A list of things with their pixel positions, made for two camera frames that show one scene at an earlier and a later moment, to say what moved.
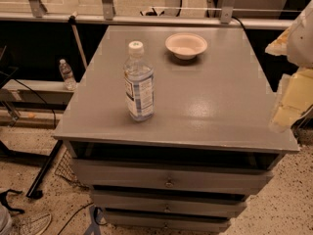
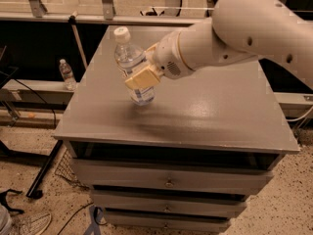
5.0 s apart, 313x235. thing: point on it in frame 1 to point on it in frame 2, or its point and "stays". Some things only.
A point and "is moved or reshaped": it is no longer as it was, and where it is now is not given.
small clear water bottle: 67,75 stays
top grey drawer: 119,173 stays
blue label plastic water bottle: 139,84 is moved or reshaped
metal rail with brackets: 108,15 stays
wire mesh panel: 65,168 stays
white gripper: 301,39 to 167,57
